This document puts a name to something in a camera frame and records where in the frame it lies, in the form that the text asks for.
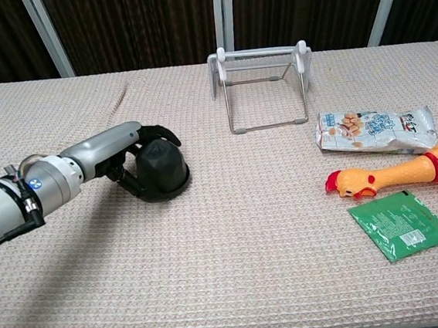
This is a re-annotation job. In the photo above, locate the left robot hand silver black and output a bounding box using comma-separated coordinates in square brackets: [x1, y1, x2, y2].
[56, 116, 188, 206]

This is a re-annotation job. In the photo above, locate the black round lidded container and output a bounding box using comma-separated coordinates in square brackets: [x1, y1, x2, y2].
[133, 136, 191, 198]

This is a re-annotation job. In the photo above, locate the beige waffle tablecloth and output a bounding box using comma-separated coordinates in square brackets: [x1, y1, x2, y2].
[0, 39, 438, 328]

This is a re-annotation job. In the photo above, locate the white blue snack bag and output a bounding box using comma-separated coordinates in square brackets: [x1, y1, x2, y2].
[314, 100, 438, 164]

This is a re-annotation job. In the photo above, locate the yellow rubber chicken toy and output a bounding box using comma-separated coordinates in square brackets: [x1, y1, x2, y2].
[321, 137, 438, 204]

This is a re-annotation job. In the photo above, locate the green foil sachet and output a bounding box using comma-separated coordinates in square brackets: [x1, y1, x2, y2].
[345, 186, 438, 267]

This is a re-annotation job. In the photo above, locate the grey aluminium frame post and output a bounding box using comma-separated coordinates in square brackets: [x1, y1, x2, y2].
[20, 0, 76, 82]
[362, 0, 414, 48]
[212, 0, 240, 63]

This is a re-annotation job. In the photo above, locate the silver mesh wire rack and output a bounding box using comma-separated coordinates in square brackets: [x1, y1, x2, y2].
[205, 39, 320, 137]

